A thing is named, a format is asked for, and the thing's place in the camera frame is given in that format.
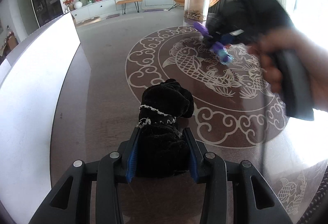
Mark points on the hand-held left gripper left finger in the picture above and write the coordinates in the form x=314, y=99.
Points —
x=132, y=162

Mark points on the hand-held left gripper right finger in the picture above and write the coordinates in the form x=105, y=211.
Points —
x=193, y=162

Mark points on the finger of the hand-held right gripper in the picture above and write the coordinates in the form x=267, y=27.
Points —
x=208, y=39
x=226, y=38

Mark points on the purple toy wand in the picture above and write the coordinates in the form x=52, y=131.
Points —
x=223, y=53

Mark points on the black plush toy dog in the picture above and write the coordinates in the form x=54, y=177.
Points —
x=158, y=152

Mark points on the person's right hand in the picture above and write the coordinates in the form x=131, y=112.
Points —
x=317, y=60

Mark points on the clear jar with black lid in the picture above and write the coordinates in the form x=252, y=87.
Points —
x=196, y=1

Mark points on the wooden bench with metal legs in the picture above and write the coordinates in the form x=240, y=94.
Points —
x=128, y=0

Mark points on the white television console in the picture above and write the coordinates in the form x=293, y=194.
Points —
x=102, y=7

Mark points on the white round vase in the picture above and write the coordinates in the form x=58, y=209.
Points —
x=78, y=5

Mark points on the white board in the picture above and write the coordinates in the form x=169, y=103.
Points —
x=38, y=60

